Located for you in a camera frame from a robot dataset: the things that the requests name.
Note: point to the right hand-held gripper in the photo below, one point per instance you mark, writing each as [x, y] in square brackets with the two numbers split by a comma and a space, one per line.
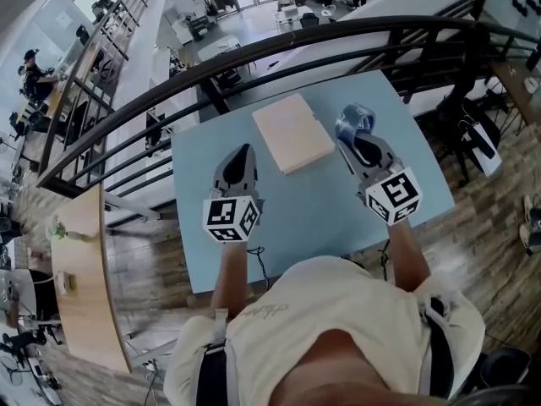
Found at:
[395, 199]

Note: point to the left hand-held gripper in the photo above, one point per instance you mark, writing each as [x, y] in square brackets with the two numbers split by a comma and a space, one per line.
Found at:
[230, 220]

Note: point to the blue tape roll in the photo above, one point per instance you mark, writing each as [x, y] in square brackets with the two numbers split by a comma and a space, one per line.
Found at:
[367, 122]

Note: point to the person's left forearm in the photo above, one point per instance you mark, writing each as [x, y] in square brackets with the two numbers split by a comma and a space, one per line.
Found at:
[230, 273]

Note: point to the person's right forearm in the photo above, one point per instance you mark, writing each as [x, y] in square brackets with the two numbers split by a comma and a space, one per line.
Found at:
[408, 256]

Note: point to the flat beige cardboard box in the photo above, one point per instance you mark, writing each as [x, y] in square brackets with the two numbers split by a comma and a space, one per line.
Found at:
[291, 133]

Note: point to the white paper bag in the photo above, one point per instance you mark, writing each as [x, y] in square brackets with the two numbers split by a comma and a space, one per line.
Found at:
[484, 150]

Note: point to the black metal railing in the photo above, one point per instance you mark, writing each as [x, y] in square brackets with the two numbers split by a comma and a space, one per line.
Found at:
[296, 36]

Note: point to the person's cream-shirted torso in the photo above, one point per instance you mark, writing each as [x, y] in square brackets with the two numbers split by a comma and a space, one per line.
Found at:
[317, 311]

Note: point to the small potted plant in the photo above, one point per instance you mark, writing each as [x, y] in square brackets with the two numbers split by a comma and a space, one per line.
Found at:
[61, 228]

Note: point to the wooden table with white legs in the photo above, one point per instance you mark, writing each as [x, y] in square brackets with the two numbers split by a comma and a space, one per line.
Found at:
[84, 290]

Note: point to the black office chair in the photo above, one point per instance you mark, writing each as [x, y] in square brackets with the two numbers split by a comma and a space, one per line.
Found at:
[505, 368]

